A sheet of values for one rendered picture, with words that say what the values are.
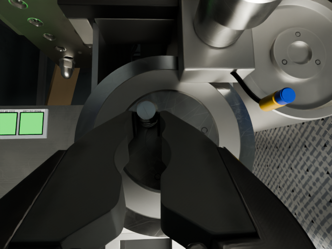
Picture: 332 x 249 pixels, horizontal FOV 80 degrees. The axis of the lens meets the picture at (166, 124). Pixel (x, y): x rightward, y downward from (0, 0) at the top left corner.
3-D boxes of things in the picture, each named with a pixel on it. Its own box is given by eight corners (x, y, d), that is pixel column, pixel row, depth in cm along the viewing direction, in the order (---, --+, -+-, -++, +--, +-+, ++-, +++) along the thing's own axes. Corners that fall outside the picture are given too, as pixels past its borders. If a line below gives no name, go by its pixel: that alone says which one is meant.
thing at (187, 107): (167, 217, 14) (92, 138, 14) (165, 209, 15) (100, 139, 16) (241, 140, 14) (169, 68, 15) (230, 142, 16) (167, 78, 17)
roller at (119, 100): (235, 67, 16) (247, 215, 15) (186, 119, 42) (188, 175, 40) (92, 68, 16) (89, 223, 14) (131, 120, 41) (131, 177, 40)
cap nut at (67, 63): (71, 58, 48) (70, 75, 47) (77, 64, 52) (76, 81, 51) (56, 58, 48) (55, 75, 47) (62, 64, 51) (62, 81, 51)
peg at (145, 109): (129, 106, 12) (149, 94, 12) (134, 115, 14) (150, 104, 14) (142, 126, 11) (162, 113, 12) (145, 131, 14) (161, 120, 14)
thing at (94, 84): (102, -93, 20) (97, 90, 17) (131, 40, 43) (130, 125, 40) (96, -94, 19) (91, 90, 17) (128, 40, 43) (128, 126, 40)
